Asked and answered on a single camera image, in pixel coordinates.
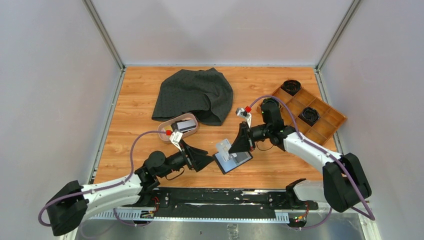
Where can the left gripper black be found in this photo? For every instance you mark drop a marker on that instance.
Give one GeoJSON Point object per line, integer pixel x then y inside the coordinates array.
{"type": "Point", "coordinates": [201, 160]}

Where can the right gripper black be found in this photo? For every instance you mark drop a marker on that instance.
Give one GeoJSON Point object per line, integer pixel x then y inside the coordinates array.
{"type": "Point", "coordinates": [241, 143]}

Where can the black leather card holder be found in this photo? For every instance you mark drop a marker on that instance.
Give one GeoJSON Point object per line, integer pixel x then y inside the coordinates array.
{"type": "Point", "coordinates": [227, 162]}

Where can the white black credit card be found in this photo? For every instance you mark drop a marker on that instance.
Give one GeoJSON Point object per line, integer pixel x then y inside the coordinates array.
{"type": "Point", "coordinates": [223, 148]}

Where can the pink oval tray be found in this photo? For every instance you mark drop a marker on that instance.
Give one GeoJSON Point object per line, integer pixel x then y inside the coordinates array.
{"type": "Point", "coordinates": [185, 123]}

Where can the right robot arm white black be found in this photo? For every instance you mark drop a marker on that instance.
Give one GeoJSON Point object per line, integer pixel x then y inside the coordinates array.
{"type": "Point", "coordinates": [344, 183]}

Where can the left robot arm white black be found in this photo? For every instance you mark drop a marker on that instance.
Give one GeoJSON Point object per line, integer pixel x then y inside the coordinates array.
{"type": "Point", "coordinates": [75, 203]}

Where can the black round part left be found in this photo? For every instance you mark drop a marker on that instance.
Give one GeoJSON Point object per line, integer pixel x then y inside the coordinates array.
{"type": "Point", "coordinates": [270, 100]}

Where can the black round part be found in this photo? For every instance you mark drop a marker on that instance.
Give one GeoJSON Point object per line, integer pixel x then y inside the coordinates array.
{"type": "Point", "coordinates": [291, 86]}
{"type": "Point", "coordinates": [310, 116]}
{"type": "Point", "coordinates": [270, 100]}

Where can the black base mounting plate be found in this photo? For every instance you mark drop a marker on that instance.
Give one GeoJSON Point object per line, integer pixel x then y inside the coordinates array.
{"type": "Point", "coordinates": [221, 203]}

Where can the dark grey dotted cloth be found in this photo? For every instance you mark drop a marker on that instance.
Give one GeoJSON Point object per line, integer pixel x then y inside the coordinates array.
{"type": "Point", "coordinates": [206, 94]}

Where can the black round part right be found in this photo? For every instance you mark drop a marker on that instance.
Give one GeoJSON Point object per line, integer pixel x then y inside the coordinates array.
{"type": "Point", "coordinates": [310, 116]}

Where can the black round part top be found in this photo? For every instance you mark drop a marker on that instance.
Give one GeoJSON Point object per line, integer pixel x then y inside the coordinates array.
{"type": "Point", "coordinates": [291, 86]}

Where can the orange compartment tray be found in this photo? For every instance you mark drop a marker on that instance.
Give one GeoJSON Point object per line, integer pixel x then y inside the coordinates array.
{"type": "Point", "coordinates": [331, 119]}

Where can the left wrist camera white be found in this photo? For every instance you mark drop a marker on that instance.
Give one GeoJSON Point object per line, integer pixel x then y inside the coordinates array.
{"type": "Point", "coordinates": [175, 138]}

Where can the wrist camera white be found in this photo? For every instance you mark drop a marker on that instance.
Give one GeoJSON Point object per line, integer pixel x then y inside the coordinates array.
{"type": "Point", "coordinates": [175, 138]}
{"type": "Point", "coordinates": [245, 114]}

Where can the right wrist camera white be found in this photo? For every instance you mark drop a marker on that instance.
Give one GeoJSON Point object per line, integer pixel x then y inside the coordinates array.
{"type": "Point", "coordinates": [245, 114]}

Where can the aluminium frame rail front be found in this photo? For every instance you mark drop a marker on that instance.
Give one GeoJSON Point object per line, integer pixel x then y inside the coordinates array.
{"type": "Point", "coordinates": [147, 214]}

